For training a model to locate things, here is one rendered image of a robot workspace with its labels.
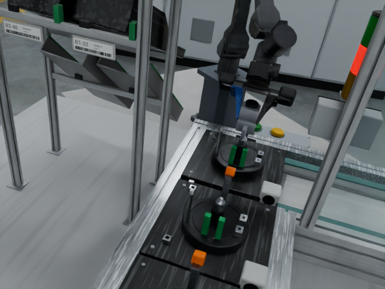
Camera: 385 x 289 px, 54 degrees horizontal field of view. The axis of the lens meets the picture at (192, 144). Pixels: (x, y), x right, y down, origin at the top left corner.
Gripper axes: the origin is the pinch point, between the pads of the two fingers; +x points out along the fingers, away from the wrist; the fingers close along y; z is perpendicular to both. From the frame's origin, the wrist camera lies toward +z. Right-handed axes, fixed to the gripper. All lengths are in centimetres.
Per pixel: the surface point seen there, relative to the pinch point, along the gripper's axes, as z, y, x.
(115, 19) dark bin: 25.2, -27.9, -1.2
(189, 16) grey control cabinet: -239, -95, -166
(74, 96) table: -40, -66, -2
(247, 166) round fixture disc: -8.0, 3.0, 12.1
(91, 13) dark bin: 24.4, -33.4, -1.7
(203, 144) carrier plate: -14.4, -10.3, 8.4
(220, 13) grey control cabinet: -237, -66, -175
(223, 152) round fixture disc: -10.2, -4.0, 9.9
